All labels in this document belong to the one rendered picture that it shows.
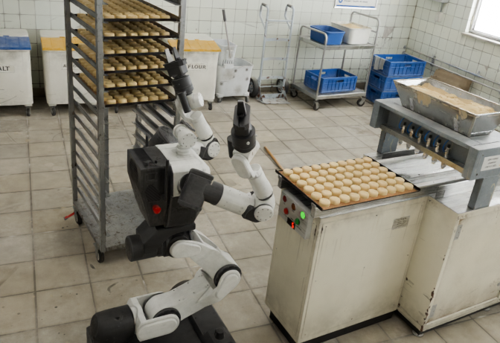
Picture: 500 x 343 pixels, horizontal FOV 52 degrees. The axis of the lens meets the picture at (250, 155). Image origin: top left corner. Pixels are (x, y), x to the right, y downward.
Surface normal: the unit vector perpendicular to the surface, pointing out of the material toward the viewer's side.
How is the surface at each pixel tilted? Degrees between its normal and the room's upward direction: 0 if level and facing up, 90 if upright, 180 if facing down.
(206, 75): 92
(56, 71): 91
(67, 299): 0
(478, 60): 90
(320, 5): 90
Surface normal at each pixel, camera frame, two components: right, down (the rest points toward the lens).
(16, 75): 0.43, 0.43
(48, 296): 0.11, -0.91
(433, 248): -0.88, 0.11
